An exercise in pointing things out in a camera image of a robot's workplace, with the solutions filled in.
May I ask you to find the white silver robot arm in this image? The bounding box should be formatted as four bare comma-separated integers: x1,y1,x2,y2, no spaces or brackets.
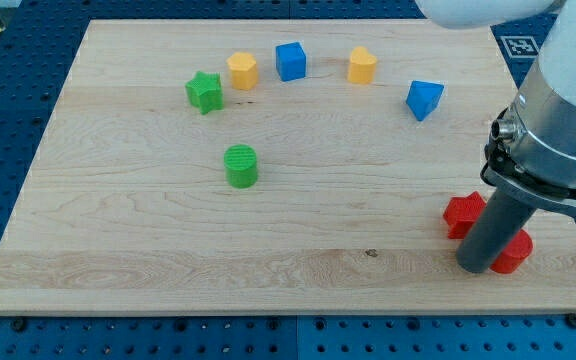
417,0,576,220

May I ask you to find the yellow hexagon block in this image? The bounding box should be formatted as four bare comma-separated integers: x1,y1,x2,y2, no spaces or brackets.
226,52,259,90

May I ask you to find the green cylinder block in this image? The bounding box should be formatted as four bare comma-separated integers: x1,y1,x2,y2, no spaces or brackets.
223,144,258,188

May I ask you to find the light wooden board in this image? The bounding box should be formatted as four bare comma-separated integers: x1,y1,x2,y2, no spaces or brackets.
0,20,576,317

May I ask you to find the blue cube block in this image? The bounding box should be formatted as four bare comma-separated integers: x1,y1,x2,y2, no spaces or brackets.
275,42,307,82

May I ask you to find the green star block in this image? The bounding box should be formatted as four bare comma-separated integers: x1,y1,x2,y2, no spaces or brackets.
185,71,224,115

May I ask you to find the yellow heart block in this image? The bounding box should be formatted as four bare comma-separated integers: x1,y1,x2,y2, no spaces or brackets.
347,46,378,84

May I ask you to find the blue triangle block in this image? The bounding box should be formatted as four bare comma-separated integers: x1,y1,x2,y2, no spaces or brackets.
406,80,444,121

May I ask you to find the red star block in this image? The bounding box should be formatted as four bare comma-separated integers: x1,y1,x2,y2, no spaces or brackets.
443,191,486,240

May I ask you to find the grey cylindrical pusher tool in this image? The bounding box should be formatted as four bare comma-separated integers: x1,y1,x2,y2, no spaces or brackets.
456,189,536,273

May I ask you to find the red cylinder block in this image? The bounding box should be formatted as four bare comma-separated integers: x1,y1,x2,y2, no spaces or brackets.
490,230,534,274

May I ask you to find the white fiducial marker tag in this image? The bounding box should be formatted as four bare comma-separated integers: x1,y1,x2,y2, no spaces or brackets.
500,35,539,59

